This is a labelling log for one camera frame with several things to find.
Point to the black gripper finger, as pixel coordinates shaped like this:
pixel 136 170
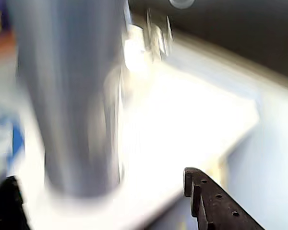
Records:
pixel 7 206
pixel 216 206

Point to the gray salt shaker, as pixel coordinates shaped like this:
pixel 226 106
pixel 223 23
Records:
pixel 67 95

